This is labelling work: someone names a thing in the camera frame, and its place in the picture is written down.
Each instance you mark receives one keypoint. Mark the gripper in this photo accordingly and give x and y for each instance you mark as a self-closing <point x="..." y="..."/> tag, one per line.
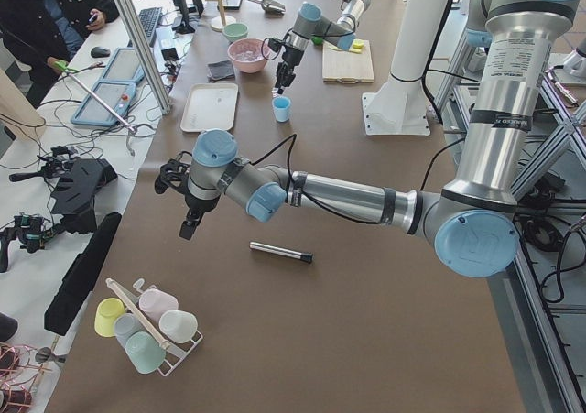
<point x="290" y="58"/>
<point x="199" y="205"/>

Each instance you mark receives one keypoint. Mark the light blue cup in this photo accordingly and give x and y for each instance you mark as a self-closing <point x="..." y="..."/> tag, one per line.
<point x="281" y="108"/>

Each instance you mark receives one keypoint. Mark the steel muddler black tip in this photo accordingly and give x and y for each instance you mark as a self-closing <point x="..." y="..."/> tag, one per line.
<point x="282" y="251"/>

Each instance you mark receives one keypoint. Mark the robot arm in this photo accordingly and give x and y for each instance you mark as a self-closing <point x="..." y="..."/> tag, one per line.
<point x="469" y="222"/>
<point x="311" y="23"/>

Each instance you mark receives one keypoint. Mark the clear ice cubes pile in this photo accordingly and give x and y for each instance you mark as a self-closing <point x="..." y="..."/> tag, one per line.
<point x="248" y="56"/>

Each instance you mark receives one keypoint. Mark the steel ice scoop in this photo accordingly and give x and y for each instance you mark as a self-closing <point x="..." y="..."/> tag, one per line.
<point x="270" y="6"/>

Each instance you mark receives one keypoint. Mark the pink plastic cup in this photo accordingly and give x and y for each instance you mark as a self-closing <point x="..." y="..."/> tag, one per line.
<point x="155" y="302"/>

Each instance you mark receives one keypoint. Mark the white plastic cup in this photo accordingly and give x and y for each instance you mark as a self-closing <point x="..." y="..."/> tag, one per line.
<point x="180" y="326"/>

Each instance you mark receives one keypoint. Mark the yellow plastic cup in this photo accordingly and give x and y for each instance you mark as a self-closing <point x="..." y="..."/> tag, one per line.
<point x="107" y="312"/>

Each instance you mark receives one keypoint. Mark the grey-blue plastic cup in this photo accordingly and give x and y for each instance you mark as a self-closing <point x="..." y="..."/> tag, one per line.
<point x="125" y="326"/>

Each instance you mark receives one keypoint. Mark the green plastic cup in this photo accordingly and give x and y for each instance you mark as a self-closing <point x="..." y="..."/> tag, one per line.
<point x="144" y="352"/>

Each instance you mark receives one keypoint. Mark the pink bowl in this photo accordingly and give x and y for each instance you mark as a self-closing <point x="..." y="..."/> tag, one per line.
<point x="249" y="43"/>

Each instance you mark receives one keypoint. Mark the wooden cutting board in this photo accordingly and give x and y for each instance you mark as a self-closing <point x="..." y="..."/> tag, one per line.
<point x="348" y="66"/>

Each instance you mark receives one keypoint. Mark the green bowl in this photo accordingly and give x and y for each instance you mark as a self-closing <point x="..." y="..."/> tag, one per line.
<point x="235" y="31"/>

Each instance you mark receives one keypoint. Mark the grey folded cloth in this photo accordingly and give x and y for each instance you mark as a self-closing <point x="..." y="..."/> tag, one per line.
<point x="220" y="70"/>

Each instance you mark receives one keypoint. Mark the cream rabbit tray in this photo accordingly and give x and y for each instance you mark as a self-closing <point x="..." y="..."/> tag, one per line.
<point x="210" y="106"/>

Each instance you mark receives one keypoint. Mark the wooden mug tree stand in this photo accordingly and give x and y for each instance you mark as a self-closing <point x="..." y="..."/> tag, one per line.
<point x="219" y="22"/>

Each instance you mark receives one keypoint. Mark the blue teach pendant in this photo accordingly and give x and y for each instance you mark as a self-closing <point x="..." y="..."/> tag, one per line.
<point x="124" y="65"/>
<point x="116" y="94"/>

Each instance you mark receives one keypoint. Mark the black keyboard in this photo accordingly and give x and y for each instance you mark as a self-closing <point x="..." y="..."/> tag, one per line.
<point x="149" y="19"/>

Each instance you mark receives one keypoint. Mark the seated person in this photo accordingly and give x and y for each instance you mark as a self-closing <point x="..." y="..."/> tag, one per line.
<point x="41" y="32"/>

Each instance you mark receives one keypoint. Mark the white wire cup rack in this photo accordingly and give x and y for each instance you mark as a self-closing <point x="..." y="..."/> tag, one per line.
<point x="176" y="353"/>

